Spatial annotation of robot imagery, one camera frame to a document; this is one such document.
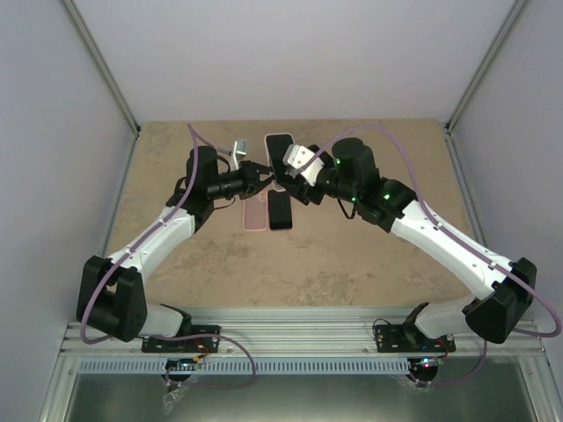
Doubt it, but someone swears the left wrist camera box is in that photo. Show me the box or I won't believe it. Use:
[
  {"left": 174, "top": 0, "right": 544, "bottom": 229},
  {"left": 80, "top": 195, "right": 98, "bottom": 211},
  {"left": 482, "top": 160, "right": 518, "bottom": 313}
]
[{"left": 230, "top": 138, "right": 248, "bottom": 171}]

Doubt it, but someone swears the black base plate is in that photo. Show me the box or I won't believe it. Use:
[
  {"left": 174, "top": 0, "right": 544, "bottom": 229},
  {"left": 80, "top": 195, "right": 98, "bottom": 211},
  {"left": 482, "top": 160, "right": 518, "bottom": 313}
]
[
  {"left": 140, "top": 324, "right": 221, "bottom": 354},
  {"left": 372, "top": 323, "right": 457, "bottom": 354}
]

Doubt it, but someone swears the aluminium rail frame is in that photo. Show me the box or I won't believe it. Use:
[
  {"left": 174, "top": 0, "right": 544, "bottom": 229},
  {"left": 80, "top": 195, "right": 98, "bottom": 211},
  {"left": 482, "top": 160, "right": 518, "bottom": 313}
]
[{"left": 36, "top": 131, "right": 563, "bottom": 422}]

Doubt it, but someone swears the grey slotted cable duct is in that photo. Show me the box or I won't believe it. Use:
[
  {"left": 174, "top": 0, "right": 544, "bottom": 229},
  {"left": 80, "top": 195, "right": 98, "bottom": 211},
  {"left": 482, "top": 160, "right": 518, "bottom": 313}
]
[{"left": 77, "top": 357, "right": 443, "bottom": 375}]

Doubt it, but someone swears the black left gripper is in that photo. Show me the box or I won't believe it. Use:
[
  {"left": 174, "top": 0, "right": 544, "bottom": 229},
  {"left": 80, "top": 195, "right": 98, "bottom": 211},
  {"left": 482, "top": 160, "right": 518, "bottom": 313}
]
[{"left": 208, "top": 161, "right": 280, "bottom": 200}]

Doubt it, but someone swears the right aluminium corner post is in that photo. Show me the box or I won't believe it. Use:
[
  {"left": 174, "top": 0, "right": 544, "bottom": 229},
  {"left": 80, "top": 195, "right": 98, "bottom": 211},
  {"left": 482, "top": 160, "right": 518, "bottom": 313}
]
[{"left": 442, "top": 0, "right": 531, "bottom": 133}]

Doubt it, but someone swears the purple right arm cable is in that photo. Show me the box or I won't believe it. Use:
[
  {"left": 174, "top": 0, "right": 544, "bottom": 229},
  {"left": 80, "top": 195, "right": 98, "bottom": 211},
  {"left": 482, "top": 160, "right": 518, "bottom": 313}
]
[{"left": 303, "top": 125, "right": 563, "bottom": 389}]

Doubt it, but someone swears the purple phone black screen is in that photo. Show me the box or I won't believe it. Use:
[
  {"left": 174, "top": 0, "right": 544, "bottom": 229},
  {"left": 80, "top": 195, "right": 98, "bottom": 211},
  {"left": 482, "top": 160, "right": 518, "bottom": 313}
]
[{"left": 267, "top": 190, "right": 293, "bottom": 231}]

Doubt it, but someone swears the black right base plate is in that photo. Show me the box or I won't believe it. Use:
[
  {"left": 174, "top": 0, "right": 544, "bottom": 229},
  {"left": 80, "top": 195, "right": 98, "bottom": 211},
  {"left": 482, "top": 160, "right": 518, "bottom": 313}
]
[{"left": 372, "top": 323, "right": 457, "bottom": 354}]

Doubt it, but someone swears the aluminium corner post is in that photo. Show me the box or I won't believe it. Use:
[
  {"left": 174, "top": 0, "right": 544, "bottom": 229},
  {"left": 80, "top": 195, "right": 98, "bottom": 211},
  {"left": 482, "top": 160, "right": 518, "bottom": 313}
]
[
  {"left": 59, "top": 0, "right": 142, "bottom": 135},
  {"left": 442, "top": 0, "right": 531, "bottom": 133}
]

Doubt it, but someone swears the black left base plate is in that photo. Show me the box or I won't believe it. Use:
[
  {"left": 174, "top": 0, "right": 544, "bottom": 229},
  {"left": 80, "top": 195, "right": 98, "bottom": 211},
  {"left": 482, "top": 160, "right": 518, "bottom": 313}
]
[{"left": 140, "top": 324, "right": 221, "bottom": 354}]

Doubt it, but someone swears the left aluminium corner post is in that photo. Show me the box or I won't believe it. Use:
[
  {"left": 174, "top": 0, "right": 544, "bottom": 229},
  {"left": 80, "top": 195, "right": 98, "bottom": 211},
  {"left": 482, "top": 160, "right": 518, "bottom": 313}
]
[{"left": 59, "top": 0, "right": 142, "bottom": 135}]

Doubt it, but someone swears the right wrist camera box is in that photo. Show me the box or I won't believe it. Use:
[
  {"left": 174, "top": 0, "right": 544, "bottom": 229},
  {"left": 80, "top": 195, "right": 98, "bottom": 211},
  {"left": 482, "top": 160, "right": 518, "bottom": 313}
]
[{"left": 281, "top": 144, "right": 333, "bottom": 186}]

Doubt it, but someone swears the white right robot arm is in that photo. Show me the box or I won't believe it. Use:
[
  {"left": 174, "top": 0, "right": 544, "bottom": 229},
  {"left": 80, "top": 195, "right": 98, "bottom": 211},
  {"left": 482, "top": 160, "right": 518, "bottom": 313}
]
[{"left": 282, "top": 138, "right": 537, "bottom": 351}]

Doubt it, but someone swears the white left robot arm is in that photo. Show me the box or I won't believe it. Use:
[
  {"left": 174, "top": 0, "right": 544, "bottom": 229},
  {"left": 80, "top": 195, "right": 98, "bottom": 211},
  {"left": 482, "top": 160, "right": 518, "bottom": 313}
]
[{"left": 77, "top": 146, "right": 274, "bottom": 351}]

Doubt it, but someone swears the pink phone with ring holder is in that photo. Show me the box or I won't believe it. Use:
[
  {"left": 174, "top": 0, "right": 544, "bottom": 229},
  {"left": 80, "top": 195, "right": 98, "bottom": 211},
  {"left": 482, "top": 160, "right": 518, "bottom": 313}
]
[{"left": 263, "top": 132, "right": 295, "bottom": 191}]

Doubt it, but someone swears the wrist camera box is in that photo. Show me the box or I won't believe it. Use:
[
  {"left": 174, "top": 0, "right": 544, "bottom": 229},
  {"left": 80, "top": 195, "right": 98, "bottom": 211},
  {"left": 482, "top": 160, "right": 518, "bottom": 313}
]
[
  {"left": 281, "top": 144, "right": 333, "bottom": 186},
  {"left": 230, "top": 138, "right": 248, "bottom": 171}
]

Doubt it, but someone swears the light pink phone case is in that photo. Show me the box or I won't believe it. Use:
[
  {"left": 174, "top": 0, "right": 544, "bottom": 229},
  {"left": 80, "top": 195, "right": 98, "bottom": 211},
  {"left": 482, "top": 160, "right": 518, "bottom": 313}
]
[{"left": 243, "top": 191, "right": 268, "bottom": 232}]

